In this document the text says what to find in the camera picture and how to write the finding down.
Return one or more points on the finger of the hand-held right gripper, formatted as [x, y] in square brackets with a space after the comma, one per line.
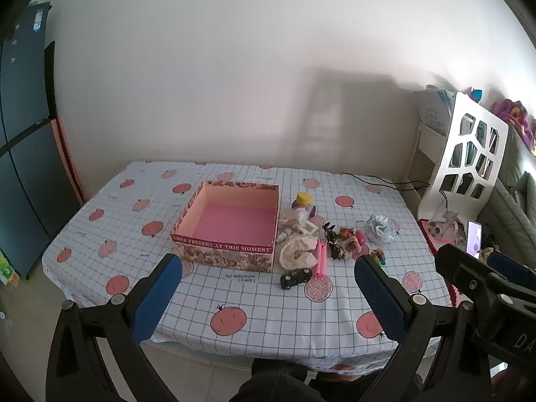
[508, 266]
[460, 264]

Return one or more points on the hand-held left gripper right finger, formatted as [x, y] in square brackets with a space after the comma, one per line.
[379, 297]

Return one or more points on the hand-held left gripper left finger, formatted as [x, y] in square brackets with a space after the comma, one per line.
[157, 297]

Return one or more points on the colourful building block toy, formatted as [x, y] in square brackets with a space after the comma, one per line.
[378, 256]

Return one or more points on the pink puppy toy figure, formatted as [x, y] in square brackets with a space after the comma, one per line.
[358, 240]

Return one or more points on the black and gold toy figure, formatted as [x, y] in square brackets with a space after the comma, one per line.
[335, 245]

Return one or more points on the pink plastic hair clip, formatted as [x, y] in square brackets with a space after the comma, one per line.
[321, 259]

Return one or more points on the white and blue fabric scrunchie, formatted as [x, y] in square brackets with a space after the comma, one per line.
[379, 228]

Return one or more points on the orange puppy toy figure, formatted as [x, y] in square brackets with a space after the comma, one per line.
[346, 231]

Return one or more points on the black toy car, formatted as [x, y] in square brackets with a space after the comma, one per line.
[295, 278]

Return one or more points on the cream knitted scrunchie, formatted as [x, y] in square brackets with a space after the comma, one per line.
[293, 255]

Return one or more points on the pink floral cardboard box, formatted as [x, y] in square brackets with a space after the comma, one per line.
[234, 222]

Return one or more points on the small white bottle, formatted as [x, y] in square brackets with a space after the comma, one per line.
[284, 234]

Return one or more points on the pack of cotton swabs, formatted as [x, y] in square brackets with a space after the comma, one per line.
[293, 217]

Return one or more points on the purple jar with yellow lid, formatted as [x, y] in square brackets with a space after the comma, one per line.
[303, 198]

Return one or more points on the checked fruit-print cloth desktop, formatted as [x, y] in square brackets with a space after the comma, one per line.
[251, 301]

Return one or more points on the smartphone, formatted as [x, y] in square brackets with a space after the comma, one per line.
[474, 238]

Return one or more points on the clear glass container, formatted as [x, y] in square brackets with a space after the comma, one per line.
[444, 226]

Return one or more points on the grey sofa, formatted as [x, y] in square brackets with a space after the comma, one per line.
[511, 201]

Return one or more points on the white shelf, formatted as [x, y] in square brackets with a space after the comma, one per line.
[429, 142]

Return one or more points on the person's dark clothing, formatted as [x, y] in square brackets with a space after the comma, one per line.
[276, 385]

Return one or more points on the pale blue book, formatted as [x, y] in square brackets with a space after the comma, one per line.
[433, 113]

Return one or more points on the green packet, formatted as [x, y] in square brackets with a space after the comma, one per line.
[6, 270]

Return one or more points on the purple plush flower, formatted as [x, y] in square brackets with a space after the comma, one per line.
[513, 111]

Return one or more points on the white cut-out chair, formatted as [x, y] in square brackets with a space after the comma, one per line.
[458, 104]

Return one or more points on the pink board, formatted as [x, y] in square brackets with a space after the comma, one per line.
[67, 155]

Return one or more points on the small blue plastic item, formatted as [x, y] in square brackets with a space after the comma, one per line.
[476, 93]

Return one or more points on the dark blue refrigerator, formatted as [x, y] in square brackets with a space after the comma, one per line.
[25, 176]

